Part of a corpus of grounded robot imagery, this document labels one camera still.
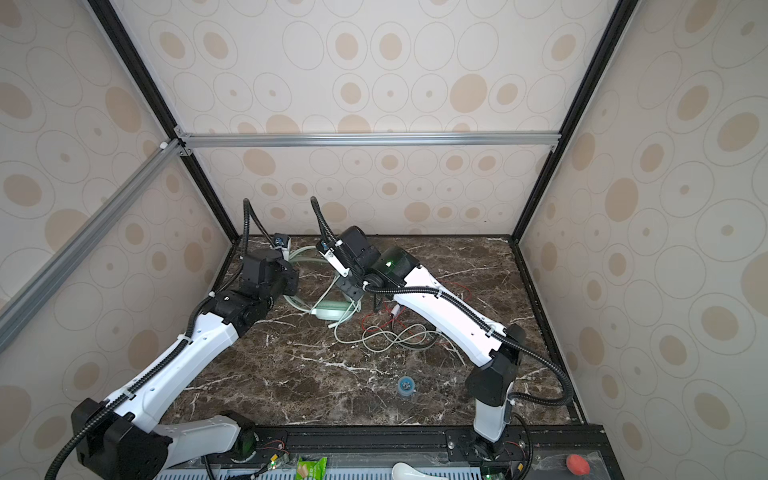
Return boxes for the horizontal aluminium rail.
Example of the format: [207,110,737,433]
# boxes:
[180,131,561,148]

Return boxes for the black vertical frame post right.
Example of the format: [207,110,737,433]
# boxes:
[510,0,639,246]

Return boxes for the black vertical frame post left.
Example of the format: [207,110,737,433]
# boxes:
[87,0,240,243]

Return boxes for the mint green headphones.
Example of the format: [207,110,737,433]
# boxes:
[284,246,362,329]

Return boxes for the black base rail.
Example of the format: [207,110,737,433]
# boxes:
[155,423,625,480]

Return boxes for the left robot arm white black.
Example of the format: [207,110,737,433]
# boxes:
[45,234,298,479]

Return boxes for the diagonal aluminium rail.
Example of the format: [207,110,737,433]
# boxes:
[1,139,181,350]

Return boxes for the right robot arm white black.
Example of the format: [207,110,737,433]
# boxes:
[310,196,574,443]

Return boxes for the white spoon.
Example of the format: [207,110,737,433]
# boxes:
[391,462,442,480]

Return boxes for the small blue tape roll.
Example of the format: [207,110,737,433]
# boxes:
[397,376,415,397]

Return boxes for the mint green headphone cable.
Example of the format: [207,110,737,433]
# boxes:
[309,281,467,366]

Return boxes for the green snack packet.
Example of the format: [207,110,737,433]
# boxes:
[295,457,328,480]

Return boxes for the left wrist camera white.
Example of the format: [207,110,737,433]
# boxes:
[273,233,291,257]

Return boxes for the black vertical frame post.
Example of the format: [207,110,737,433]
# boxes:
[87,0,240,243]
[510,0,639,246]

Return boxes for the red round button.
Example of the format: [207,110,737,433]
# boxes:
[566,454,591,477]

